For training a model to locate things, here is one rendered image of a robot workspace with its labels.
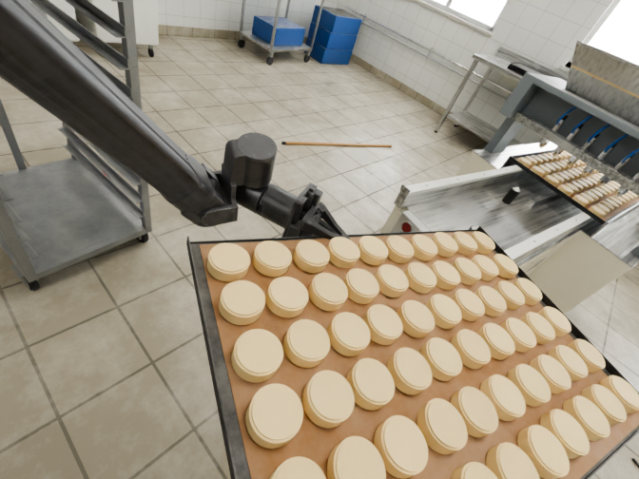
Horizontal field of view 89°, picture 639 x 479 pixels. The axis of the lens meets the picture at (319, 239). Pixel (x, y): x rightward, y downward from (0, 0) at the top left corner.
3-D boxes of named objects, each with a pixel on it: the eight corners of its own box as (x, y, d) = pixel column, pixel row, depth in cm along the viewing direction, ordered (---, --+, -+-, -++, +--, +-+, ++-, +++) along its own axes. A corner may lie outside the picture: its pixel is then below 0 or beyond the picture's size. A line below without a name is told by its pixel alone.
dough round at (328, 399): (334, 371, 36) (340, 363, 35) (356, 417, 33) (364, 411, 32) (294, 385, 33) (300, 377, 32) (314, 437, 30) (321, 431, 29)
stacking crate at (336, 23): (338, 24, 486) (341, 9, 472) (358, 35, 472) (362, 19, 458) (310, 21, 446) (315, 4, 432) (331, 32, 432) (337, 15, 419)
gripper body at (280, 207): (302, 230, 59) (267, 211, 59) (320, 186, 52) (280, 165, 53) (287, 251, 54) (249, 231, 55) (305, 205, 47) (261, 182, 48)
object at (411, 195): (602, 155, 208) (611, 145, 203) (607, 158, 206) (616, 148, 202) (392, 202, 95) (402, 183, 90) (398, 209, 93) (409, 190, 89)
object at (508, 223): (412, 291, 193) (516, 163, 133) (455, 339, 176) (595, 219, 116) (318, 335, 153) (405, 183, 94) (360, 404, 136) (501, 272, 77)
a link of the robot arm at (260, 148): (187, 187, 53) (202, 228, 49) (181, 128, 44) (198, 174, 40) (257, 177, 58) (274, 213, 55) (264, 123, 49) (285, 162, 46)
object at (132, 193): (143, 201, 138) (142, 196, 136) (136, 203, 136) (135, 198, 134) (64, 127, 157) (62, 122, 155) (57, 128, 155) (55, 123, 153)
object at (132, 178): (141, 184, 132) (140, 178, 130) (134, 186, 130) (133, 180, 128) (59, 109, 151) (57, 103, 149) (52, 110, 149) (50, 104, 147)
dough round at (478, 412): (492, 444, 36) (504, 438, 35) (453, 431, 36) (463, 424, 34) (482, 399, 40) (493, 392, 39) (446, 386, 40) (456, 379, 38)
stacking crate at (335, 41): (334, 39, 499) (338, 25, 486) (353, 50, 484) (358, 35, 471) (306, 37, 460) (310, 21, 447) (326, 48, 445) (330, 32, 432)
